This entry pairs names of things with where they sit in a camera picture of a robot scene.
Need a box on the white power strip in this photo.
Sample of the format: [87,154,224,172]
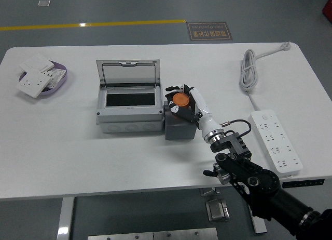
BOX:
[249,109,303,177]

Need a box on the metal floor socket box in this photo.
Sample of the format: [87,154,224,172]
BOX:
[205,198,231,222]

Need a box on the grey cube with round hole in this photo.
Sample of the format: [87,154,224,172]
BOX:
[163,101,198,141]

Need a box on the black table control panel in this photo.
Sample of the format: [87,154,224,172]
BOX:
[282,179,325,189]

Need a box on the red object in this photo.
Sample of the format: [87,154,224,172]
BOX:
[321,0,332,17]

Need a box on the white multi-hole socket plate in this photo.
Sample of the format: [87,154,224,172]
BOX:
[41,68,67,89]

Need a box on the white table leg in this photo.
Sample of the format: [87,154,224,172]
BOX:
[252,216,268,234]
[56,197,76,240]

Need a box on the white wall socket plate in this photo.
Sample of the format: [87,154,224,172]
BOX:
[15,68,52,98]

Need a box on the brown floor sign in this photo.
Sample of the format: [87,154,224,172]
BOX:
[186,22,233,41]

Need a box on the white power cord with plug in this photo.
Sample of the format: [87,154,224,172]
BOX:
[239,41,292,112]

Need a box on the steel floor plate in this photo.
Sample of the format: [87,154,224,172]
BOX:
[87,227,218,240]

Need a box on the purple tray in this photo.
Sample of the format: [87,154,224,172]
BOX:
[18,59,70,97]

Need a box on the metal under-table bracket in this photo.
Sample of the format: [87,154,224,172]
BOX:
[199,187,221,197]

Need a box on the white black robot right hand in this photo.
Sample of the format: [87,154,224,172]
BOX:
[164,83,224,140]

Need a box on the white wall switch plate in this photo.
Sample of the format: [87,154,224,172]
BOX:
[18,54,55,73]

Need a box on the yellow floor tape line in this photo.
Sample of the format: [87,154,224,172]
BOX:
[0,19,187,32]

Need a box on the orange cylinder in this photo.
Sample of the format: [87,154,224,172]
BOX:
[173,92,191,108]

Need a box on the grey electrical box clear lid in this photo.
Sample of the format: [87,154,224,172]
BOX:
[95,59,164,134]

